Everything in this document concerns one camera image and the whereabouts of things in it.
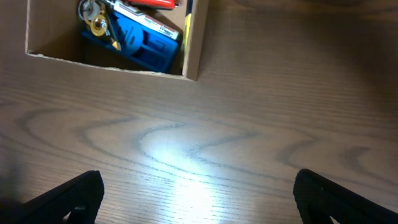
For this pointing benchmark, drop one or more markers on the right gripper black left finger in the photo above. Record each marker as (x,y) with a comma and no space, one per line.
(75,201)

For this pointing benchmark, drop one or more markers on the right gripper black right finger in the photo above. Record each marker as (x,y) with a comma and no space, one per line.
(320,200)

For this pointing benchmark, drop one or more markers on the blue plastic tool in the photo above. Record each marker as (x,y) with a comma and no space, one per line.
(139,44)

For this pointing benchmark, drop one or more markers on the cardboard box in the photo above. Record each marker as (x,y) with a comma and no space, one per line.
(53,31)

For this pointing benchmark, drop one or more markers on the black gold tape dispenser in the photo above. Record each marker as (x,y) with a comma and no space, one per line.
(94,15)

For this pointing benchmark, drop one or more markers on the red stapler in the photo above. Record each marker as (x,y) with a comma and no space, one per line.
(156,4)

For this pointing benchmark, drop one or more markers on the yellow highlighter pen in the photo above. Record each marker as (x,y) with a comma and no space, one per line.
(188,17)

